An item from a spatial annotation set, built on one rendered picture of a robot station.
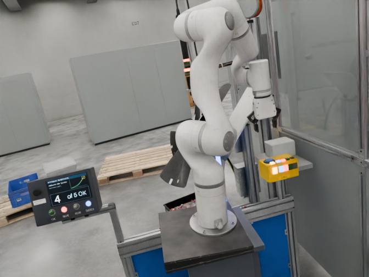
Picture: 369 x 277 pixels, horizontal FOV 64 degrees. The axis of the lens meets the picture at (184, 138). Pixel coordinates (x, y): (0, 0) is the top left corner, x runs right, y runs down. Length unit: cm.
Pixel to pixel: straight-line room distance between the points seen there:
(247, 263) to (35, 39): 1319
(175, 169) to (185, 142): 72
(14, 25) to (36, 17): 88
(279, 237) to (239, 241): 59
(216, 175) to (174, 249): 31
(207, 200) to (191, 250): 19
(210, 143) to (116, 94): 627
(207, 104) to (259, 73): 42
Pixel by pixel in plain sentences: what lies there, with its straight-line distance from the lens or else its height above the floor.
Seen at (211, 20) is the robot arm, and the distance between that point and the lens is 99.
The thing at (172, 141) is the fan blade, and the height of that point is 108.
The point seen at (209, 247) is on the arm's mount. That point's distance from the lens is 113.
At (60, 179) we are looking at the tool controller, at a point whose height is 124.
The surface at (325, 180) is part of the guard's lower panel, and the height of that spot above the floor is 76.
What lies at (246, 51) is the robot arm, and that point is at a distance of 125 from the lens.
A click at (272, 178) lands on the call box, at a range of 149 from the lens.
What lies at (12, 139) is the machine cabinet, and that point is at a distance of 886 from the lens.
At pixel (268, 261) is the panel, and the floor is 51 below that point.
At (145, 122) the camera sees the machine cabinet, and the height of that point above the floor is 25.
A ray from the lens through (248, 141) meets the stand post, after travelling 194.
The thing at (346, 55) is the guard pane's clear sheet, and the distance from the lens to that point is 168.
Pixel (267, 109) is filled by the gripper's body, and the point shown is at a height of 134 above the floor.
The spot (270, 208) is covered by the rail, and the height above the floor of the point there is 83.
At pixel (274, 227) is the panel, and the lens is 167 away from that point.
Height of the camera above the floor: 163
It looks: 15 degrees down
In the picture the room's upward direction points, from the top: 11 degrees counter-clockwise
